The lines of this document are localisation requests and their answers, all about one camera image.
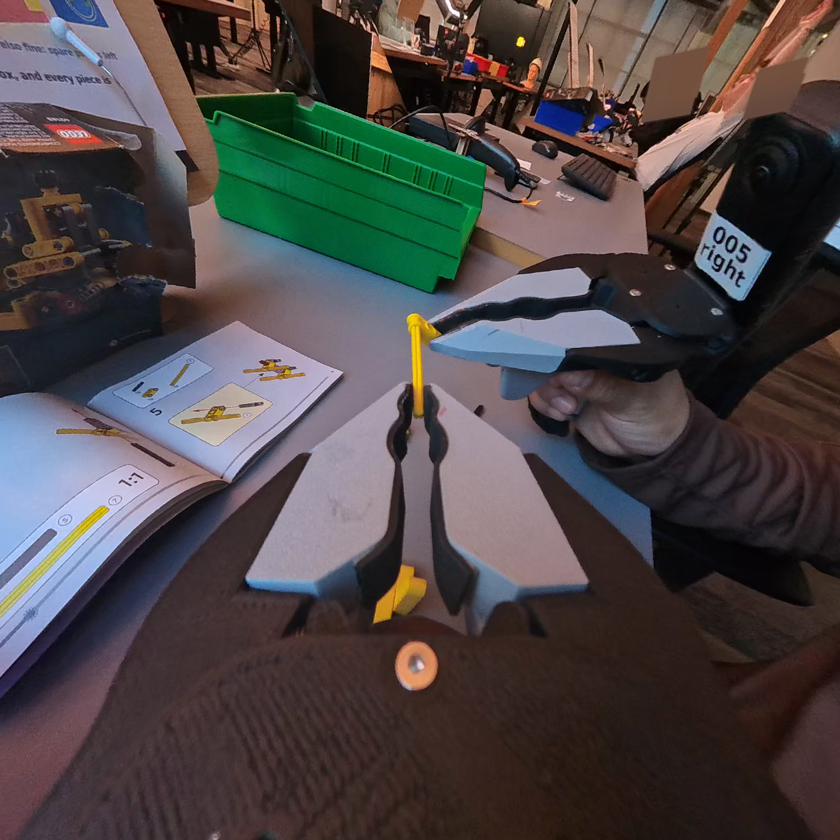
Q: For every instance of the person's right hand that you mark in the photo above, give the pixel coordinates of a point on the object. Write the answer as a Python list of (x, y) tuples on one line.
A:
[(623, 413)]

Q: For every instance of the person's right forearm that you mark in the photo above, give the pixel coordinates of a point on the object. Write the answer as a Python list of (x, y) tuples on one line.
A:
[(754, 485)]

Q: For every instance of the yellow lego piece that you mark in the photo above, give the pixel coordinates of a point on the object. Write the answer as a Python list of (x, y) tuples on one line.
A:
[(403, 590)]

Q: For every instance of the white printed poster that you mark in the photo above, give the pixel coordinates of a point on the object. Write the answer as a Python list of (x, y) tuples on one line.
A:
[(131, 85)]

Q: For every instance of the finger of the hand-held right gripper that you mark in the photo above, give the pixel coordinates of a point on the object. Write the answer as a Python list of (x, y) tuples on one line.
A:
[(544, 334), (531, 289)]

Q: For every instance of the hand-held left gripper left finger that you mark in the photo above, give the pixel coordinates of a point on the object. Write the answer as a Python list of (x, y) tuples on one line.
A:
[(328, 505)]

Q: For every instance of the black handheld scanner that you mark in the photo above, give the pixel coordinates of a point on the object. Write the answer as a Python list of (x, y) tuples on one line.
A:
[(492, 154)]

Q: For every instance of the green plastic bin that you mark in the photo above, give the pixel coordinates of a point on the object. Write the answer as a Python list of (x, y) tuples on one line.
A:
[(341, 210)]

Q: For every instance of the blue plastic bin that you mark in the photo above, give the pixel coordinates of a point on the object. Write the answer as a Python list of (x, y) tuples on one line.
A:
[(564, 115)]

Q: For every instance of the black computer mouse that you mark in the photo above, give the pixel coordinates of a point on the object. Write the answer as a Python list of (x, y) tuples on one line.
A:
[(544, 149)]

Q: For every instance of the black computer monitor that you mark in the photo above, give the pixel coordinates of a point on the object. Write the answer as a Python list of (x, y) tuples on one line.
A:
[(508, 29)]

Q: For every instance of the brown cardboard panel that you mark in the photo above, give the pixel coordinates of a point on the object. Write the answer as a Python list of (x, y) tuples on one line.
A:
[(190, 131)]

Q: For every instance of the yellow lego axle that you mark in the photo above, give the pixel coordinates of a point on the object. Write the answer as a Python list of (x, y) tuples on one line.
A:
[(416, 374)]

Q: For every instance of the person's left forearm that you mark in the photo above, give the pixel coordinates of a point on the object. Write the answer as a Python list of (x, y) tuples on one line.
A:
[(800, 722)]

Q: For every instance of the lego set box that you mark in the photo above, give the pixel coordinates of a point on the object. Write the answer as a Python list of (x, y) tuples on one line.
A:
[(79, 229)]

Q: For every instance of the lego instruction booklet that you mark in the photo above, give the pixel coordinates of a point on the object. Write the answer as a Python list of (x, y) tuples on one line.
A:
[(216, 394)]

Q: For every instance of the black keyboard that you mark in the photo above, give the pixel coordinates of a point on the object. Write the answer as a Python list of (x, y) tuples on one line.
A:
[(589, 176)]

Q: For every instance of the white push pin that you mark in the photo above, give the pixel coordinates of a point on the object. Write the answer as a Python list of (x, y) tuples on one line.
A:
[(75, 39)]

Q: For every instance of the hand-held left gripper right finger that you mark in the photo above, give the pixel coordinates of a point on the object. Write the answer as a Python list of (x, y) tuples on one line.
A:
[(499, 518)]

